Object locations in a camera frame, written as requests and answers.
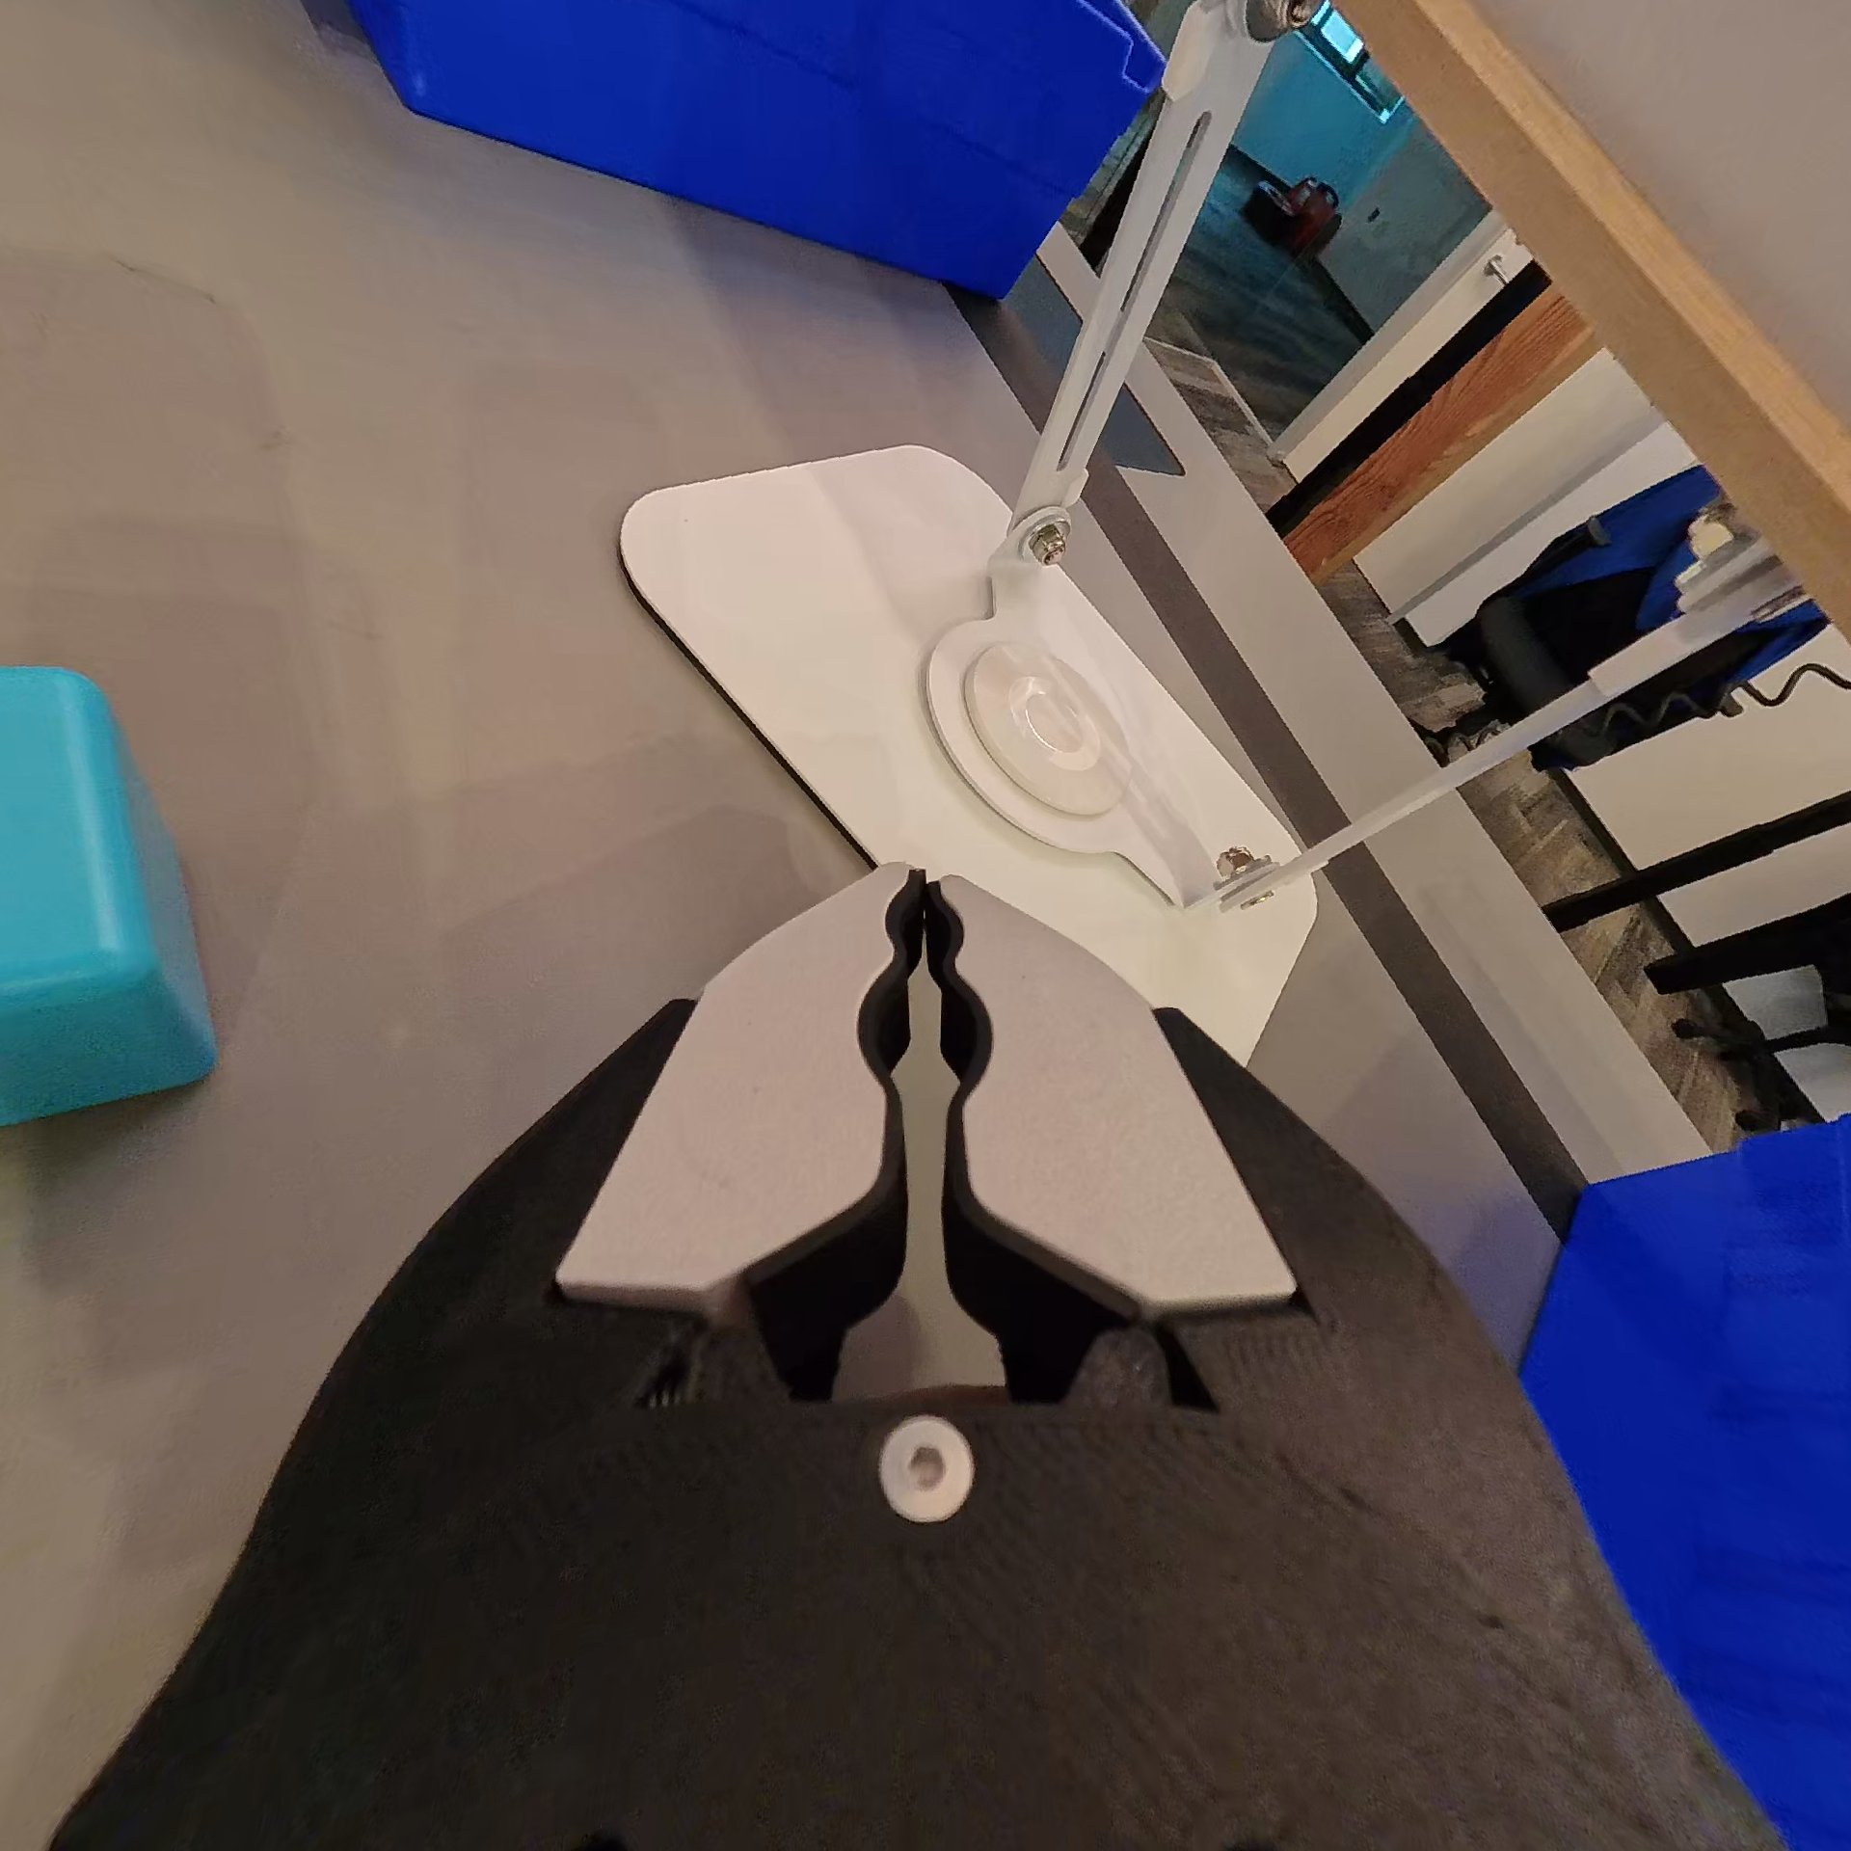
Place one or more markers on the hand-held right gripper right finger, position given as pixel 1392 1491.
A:
pixel 1113 1157

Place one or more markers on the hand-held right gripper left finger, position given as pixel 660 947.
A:
pixel 736 1143

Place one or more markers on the teal cube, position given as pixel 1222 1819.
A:
pixel 87 898

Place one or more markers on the blue plastic bin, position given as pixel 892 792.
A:
pixel 1721 1447
pixel 809 131

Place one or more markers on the grey desk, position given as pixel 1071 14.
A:
pixel 434 505

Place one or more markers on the white stand base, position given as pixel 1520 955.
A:
pixel 809 607

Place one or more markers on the black metal bar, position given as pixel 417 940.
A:
pixel 1749 949
pixel 1693 859

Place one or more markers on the black office chair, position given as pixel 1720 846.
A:
pixel 1532 651

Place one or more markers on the wooden tabletop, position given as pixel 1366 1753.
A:
pixel 1430 447

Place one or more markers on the blue cloth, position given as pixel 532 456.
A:
pixel 1661 550

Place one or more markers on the white table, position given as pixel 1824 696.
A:
pixel 1389 361

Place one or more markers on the red object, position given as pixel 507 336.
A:
pixel 1294 214

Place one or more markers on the wood-edged board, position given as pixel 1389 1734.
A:
pixel 1661 289

